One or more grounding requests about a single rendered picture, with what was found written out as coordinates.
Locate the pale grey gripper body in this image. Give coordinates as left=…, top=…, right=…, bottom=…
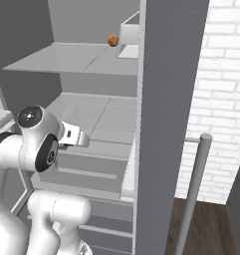
left=76, top=126, right=92, bottom=147

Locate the glass fridge shelf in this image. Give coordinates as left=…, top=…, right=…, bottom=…
left=2, top=42, right=139, bottom=77
left=41, top=92, right=138, bottom=147

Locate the grey fridge drawer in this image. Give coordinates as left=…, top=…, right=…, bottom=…
left=77, top=198, right=135, bottom=255
left=31, top=144, right=133, bottom=201

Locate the grey fridge door with shelves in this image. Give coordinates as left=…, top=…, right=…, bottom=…
left=0, top=59, right=35, bottom=217

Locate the red strawberry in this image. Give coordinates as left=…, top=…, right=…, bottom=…
left=107, top=33, right=120, bottom=48

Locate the white fridge bin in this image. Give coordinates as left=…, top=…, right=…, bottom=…
left=117, top=11, right=141, bottom=60

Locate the grey fridge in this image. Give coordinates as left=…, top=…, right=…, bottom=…
left=0, top=0, right=147, bottom=255

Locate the dark grey cabinet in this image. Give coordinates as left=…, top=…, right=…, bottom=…
left=225, top=158, right=240, bottom=255

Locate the grey fridge door with handle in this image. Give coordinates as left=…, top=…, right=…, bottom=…
left=134, top=0, right=211, bottom=255

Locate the grey fridge door handle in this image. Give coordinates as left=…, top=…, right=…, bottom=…
left=174, top=132, right=213, bottom=255

